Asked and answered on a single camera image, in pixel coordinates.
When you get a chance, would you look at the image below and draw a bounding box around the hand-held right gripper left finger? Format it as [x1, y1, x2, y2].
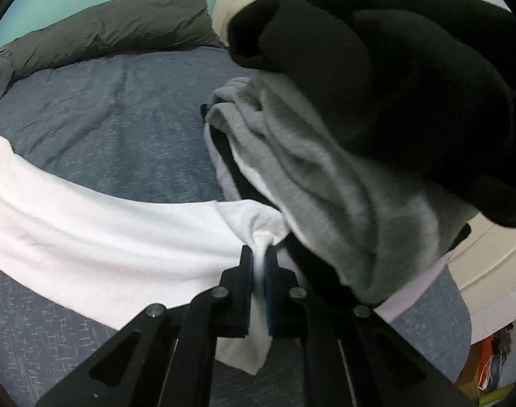
[35, 245, 254, 407]

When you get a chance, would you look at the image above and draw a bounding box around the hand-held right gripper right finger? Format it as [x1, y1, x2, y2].
[264, 246, 475, 407]

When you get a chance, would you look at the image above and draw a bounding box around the white long-sleeve shirt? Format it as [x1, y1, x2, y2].
[0, 127, 291, 376]

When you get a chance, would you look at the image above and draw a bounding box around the cream tufted headboard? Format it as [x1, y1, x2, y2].
[211, 0, 516, 345]

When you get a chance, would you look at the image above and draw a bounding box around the orange cardboard box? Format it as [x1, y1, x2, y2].
[457, 334, 516, 403]

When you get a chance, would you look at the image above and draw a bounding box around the bed with blue woven sheet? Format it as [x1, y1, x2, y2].
[0, 44, 473, 407]

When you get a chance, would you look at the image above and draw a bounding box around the dark grey rolled duvet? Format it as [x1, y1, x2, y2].
[5, 0, 223, 82]

